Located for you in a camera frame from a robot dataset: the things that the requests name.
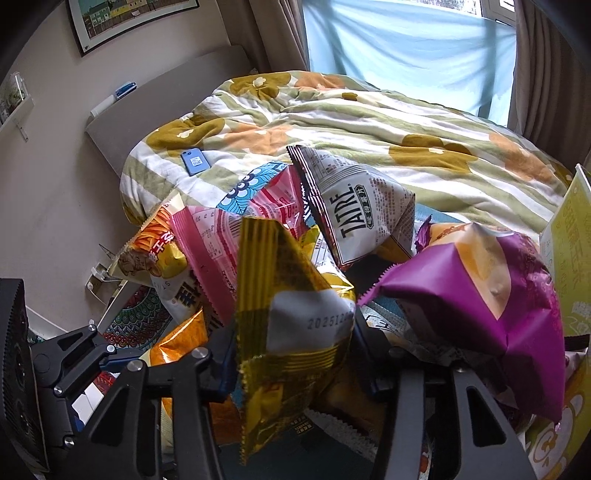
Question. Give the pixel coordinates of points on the framed wall poster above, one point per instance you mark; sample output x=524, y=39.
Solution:
x=124, y=18

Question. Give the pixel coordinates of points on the teal patterned mat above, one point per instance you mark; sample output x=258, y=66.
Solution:
x=134, y=318

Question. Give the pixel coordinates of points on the light blue window cloth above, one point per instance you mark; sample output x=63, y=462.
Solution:
x=406, y=55

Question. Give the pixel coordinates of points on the white tube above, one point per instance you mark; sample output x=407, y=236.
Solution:
x=102, y=107

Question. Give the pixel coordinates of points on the brown curtain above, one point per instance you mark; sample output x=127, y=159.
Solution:
x=549, y=78
x=277, y=32

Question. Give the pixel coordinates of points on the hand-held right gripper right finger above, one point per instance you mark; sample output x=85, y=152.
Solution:
x=371, y=364

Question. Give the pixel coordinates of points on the pink snack packet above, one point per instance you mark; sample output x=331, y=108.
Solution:
x=212, y=244

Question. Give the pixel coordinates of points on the white newspaper-print chip bag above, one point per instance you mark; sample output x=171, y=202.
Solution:
x=355, y=217

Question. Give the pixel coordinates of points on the shiny orange snack bag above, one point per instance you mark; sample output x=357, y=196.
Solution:
x=184, y=341

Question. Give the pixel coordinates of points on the orange yellow snack bag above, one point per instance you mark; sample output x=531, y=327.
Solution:
x=147, y=254

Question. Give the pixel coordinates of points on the blue patterned snack packet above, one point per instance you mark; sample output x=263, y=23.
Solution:
x=244, y=189

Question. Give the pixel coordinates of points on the floral striped blanket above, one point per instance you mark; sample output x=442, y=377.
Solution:
x=369, y=129

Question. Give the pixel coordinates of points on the blue phone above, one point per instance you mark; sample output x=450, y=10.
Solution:
x=195, y=162

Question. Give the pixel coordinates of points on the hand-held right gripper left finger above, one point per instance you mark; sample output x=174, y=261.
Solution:
x=218, y=369

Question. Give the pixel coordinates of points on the purple snack bag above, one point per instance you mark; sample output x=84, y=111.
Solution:
x=461, y=295

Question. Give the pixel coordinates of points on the white black-lettered snack bag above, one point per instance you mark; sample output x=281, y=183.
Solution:
x=184, y=300

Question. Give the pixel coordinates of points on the clear wall shelf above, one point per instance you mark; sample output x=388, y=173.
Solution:
x=16, y=104

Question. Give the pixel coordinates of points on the white framed window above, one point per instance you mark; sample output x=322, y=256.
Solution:
x=489, y=7

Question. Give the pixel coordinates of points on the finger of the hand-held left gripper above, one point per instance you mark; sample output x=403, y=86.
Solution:
x=74, y=355
x=69, y=434

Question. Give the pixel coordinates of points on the grey bed headboard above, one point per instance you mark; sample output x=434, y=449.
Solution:
x=152, y=106

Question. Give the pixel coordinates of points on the gold striped snack packet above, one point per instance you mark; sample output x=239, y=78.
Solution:
x=286, y=286

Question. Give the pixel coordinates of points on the yellow-green cardboard box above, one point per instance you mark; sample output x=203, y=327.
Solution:
x=570, y=258

